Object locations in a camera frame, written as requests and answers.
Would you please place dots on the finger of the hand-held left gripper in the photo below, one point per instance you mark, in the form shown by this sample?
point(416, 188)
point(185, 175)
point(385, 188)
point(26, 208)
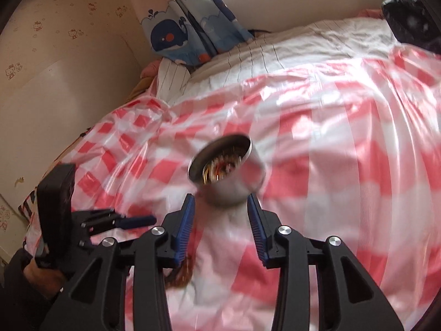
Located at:
point(134, 221)

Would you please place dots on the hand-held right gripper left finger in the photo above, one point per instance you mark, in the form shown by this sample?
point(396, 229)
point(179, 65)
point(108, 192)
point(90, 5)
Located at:
point(184, 229)

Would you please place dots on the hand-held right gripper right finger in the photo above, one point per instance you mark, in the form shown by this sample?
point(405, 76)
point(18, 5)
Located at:
point(255, 229)

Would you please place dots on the round steel bowl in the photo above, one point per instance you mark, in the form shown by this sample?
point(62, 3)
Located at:
point(241, 186)

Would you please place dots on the person's left forearm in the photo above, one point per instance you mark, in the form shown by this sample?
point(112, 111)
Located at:
point(17, 300)

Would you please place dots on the person's left hand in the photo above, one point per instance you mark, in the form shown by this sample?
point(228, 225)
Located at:
point(46, 279)

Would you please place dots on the black white striped cloth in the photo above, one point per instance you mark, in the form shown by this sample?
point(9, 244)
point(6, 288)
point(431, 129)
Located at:
point(29, 207)

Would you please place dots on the red white checkered plastic sheet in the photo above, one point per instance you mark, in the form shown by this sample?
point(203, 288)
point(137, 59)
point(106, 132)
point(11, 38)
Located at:
point(327, 179)

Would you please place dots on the pink pillow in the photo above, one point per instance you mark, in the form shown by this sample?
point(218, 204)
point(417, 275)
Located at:
point(151, 69)

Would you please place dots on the white striped quilt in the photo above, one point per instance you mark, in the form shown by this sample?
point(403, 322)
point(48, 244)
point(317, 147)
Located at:
point(293, 48)

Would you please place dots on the blue whale print curtain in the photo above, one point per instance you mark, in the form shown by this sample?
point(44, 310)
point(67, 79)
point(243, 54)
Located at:
point(193, 20)

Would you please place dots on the black clothing pile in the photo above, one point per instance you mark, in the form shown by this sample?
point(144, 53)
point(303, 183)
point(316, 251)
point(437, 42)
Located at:
point(411, 17)

